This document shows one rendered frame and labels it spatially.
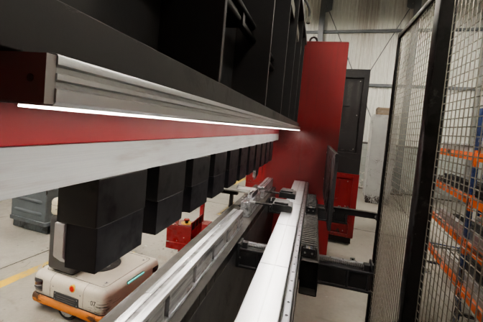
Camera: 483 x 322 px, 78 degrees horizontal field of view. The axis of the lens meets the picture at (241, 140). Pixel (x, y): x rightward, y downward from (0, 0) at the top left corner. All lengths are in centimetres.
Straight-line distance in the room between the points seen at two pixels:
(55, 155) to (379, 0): 943
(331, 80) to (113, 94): 279
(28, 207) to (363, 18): 855
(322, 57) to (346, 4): 668
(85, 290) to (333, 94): 250
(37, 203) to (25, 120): 378
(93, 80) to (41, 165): 27
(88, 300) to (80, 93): 231
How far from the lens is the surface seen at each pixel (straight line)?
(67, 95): 19
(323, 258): 157
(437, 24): 119
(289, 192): 209
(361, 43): 928
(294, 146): 294
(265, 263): 112
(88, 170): 53
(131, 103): 24
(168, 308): 100
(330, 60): 300
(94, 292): 243
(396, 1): 965
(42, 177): 47
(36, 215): 425
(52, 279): 267
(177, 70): 36
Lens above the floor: 145
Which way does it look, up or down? 3 degrees down
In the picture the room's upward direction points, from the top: 5 degrees clockwise
